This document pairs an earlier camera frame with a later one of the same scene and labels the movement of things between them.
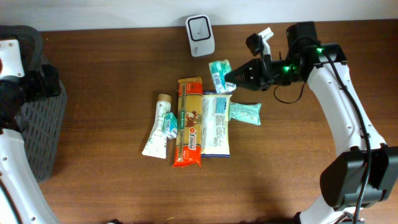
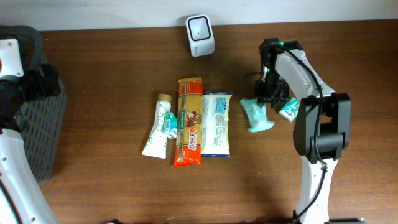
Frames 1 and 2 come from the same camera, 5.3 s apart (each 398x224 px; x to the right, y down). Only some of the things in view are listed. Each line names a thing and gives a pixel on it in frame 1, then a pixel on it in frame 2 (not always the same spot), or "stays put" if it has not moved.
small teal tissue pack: (170, 126) stays put
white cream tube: (156, 145) stays put
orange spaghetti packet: (189, 123) stays put
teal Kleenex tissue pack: (218, 70) to (289, 111)
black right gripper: (260, 74) to (275, 101)
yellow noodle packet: (215, 124) stays put
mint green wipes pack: (250, 113) to (257, 114)
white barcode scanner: (200, 35) stays put
